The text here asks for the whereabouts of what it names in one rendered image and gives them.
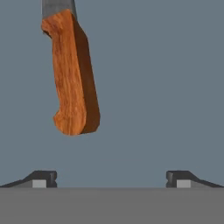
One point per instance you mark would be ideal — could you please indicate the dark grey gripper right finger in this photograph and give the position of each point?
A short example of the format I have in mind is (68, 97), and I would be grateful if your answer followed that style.
(178, 176)

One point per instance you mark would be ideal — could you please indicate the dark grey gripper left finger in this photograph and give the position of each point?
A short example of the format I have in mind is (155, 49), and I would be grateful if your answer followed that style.
(43, 176)

